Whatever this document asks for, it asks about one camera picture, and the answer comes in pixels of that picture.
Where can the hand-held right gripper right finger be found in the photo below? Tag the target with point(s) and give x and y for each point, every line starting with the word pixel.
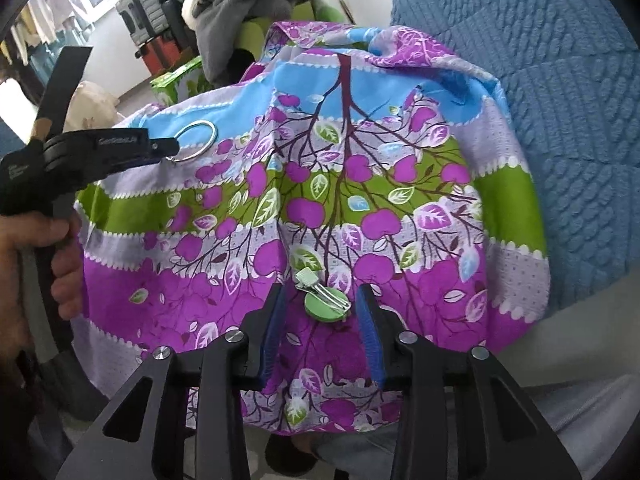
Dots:
pixel 370 332

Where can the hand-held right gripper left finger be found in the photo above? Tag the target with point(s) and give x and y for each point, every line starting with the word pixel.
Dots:
pixel 270 332

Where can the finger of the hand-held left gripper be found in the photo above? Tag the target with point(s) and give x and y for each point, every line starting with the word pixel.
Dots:
pixel 165 147

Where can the silver bangle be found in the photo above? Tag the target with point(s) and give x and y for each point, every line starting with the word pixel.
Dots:
pixel 214 137

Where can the green hair clip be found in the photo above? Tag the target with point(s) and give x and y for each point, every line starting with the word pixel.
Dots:
pixel 320 307

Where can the person's left hand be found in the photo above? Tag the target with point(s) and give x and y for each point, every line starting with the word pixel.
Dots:
pixel 30 235

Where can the cream floral covered table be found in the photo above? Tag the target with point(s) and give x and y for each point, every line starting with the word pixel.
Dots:
pixel 95 105

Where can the green printed carton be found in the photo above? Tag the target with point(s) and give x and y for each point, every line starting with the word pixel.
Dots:
pixel 185 82

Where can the red suitcase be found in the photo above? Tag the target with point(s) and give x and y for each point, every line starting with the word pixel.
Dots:
pixel 160 55

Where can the blue curtain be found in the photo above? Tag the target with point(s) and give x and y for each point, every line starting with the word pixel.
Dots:
pixel 47 60

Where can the floral printed cloth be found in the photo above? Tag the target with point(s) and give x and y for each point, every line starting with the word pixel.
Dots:
pixel 350 210

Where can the black suitcase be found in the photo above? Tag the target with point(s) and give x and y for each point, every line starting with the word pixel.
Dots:
pixel 175 20

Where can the grey suitcase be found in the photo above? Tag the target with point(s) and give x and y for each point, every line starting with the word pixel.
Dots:
pixel 140 15

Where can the green chair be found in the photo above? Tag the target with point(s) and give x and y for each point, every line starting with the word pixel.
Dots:
pixel 252 40

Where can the grey fleece garment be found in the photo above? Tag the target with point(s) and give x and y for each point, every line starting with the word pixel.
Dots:
pixel 240 20

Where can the cream fleece blanket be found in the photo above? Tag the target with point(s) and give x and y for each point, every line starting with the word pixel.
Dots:
pixel 192 0

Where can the blue quilted sofa cushion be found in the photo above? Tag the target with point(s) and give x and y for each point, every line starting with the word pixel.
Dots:
pixel 550 110

